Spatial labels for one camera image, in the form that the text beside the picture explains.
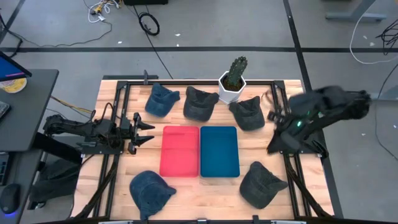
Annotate dark grey denim cap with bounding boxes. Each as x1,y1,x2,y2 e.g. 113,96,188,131
228,95,266,132
239,161,289,210
182,85,220,123

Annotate computer monitor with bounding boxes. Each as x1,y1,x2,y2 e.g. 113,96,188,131
0,51,33,82

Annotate tangled black cables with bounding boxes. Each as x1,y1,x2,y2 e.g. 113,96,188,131
375,18,398,56

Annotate green cactus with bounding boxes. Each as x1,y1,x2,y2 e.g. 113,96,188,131
223,55,249,88

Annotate red plastic bin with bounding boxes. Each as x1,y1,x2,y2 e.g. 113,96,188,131
159,125,200,178

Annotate coiled black cable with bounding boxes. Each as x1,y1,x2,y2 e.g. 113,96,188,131
138,12,161,37

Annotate white cable bundle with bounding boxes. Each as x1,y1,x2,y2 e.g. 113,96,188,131
88,0,121,24

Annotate black side desk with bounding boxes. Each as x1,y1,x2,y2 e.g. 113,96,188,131
0,68,60,153

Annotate black computer mouse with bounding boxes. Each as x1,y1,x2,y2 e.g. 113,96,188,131
0,183,21,215

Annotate white floor cable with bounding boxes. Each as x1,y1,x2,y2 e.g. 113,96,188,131
349,0,398,65

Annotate black aluminium frame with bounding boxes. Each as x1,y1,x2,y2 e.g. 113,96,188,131
74,74,332,224

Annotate black keyboard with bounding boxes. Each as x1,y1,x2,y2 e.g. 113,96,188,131
0,101,11,121

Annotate grey desk foot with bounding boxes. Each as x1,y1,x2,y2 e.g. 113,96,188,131
325,0,388,22

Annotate blue plastic bin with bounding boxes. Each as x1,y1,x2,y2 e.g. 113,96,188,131
200,126,241,178

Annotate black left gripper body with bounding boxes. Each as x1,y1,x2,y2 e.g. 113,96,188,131
119,112,140,156

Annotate yellow cable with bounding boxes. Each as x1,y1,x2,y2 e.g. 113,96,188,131
50,95,95,114

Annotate white hexagonal plant pot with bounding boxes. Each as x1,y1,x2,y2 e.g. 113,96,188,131
218,70,248,105

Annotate yellow round disc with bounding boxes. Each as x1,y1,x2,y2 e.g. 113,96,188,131
1,77,28,94

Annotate blue denim cap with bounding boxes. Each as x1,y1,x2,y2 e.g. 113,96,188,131
129,170,177,221
144,82,181,118

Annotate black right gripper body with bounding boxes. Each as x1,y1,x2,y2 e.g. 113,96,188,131
267,110,290,128

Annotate long black floor cable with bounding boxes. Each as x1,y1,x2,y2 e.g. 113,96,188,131
0,20,113,58

